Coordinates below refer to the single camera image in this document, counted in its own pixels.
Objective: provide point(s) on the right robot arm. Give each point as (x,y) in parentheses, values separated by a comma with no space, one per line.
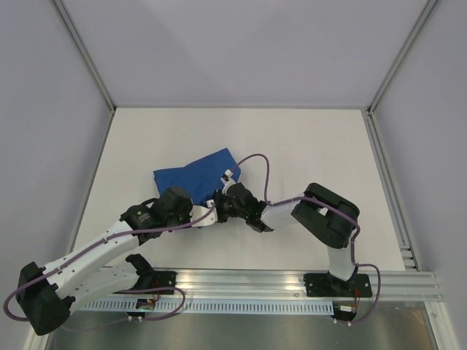
(330,218)

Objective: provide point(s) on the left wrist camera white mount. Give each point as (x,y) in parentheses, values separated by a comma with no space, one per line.
(203,215)

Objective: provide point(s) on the aluminium frame post left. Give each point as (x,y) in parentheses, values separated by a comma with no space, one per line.
(72,30)

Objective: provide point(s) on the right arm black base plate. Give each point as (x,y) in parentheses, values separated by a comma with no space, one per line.
(324,285)

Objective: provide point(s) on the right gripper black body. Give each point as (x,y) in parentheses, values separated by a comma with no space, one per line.
(222,205)

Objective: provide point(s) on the blue surgical drape cloth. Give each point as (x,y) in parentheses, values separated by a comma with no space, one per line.
(199,179)

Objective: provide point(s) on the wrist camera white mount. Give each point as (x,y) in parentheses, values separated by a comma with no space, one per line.
(203,215)
(227,180)

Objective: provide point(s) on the aluminium frame post right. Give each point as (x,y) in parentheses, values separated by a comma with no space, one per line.
(410,41)

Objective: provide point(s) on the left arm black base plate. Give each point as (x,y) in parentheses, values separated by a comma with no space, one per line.
(155,282)

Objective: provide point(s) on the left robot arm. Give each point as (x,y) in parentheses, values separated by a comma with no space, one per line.
(51,293)

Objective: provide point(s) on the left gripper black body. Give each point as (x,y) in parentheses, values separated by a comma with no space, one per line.
(184,216)

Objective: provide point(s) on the aluminium frame post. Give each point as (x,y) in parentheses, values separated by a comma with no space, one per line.
(410,41)
(72,30)

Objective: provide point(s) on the aluminium front rail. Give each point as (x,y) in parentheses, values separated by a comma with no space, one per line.
(290,285)

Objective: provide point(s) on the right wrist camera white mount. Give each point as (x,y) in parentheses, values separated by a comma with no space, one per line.
(227,180)

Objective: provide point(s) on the slotted cable duct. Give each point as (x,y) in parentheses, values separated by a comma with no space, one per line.
(213,306)

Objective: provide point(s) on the aluminium side rail right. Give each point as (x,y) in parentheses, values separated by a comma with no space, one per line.
(397,214)

